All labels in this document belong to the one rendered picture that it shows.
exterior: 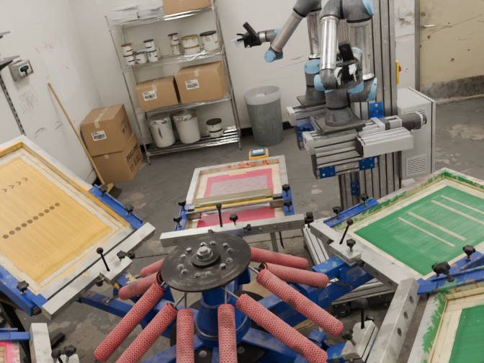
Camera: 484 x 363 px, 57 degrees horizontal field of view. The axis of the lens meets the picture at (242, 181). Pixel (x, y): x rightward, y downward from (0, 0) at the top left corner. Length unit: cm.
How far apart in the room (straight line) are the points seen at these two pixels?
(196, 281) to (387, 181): 181
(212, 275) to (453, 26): 530
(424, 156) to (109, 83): 435
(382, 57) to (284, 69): 328
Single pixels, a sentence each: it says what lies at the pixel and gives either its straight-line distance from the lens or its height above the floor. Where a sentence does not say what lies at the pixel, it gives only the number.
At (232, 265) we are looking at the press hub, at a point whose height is 131.
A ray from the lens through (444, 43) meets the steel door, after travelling 628.
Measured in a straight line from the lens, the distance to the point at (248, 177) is 272.
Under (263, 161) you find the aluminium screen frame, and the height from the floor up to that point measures 98.
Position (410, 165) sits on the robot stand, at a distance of 288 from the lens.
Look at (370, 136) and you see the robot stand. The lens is 249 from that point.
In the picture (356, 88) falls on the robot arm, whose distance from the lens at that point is 213.
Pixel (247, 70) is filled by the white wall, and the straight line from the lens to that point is 583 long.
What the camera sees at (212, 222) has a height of 96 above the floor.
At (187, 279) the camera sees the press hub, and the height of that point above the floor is 131.
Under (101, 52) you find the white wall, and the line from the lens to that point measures 610.
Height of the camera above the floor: 214
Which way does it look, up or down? 26 degrees down
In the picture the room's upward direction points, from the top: 11 degrees counter-clockwise
